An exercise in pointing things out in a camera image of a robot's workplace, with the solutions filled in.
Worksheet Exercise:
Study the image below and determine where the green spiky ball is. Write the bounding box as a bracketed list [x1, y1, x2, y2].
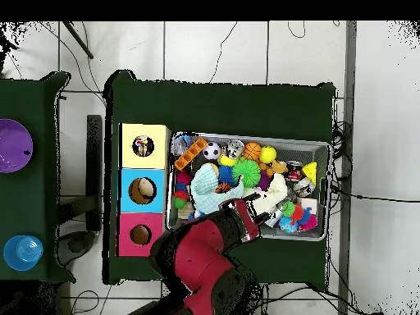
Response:
[231, 158, 262, 188]

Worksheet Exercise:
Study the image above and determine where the purple bowl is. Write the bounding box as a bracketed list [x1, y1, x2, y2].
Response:
[0, 118, 34, 174]

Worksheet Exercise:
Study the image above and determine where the wooden three-hole box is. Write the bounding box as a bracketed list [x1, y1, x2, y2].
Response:
[117, 122, 171, 258]

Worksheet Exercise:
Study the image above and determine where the yellow ball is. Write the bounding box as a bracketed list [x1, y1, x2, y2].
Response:
[259, 146, 277, 164]

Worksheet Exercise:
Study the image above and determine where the small soccer ball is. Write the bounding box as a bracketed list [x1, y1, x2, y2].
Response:
[203, 141, 221, 161]

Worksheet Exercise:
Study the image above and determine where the clear mesh bin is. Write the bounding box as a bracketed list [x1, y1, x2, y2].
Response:
[166, 132, 331, 243]

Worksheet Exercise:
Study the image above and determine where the white colourful spotted cloth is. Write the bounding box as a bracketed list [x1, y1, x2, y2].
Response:
[134, 136, 154, 157]

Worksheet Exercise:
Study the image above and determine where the black floor cable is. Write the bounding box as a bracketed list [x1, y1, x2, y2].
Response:
[330, 186, 420, 203]

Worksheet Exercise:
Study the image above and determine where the silver drink can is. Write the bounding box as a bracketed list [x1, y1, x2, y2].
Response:
[226, 139, 245, 158]

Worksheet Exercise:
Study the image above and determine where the small orange basketball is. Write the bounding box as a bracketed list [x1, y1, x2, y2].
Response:
[243, 141, 263, 161]

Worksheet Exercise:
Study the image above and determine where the black rod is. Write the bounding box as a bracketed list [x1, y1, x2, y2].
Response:
[62, 21, 94, 60]

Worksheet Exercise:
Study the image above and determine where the orange plastic gear toy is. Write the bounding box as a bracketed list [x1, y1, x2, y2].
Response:
[174, 136, 209, 171]

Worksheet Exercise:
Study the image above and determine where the blue bowl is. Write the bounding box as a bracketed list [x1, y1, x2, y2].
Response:
[2, 235, 44, 272]

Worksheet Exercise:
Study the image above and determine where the black panel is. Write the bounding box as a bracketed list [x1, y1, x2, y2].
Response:
[86, 114, 103, 232]

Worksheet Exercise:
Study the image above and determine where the green side table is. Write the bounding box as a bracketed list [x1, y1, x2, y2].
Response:
[0, 71, 75, 283]

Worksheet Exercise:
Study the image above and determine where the mint green waffle cloth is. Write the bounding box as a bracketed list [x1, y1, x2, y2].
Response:
[189, 162, 245, 216]

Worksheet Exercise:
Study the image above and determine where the yellow wedge block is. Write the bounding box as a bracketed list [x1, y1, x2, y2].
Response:
[301, 162, 317, 187]

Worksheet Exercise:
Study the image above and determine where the cream waffle cloth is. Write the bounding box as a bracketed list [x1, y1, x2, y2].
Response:
[252, 172, 289, 217]

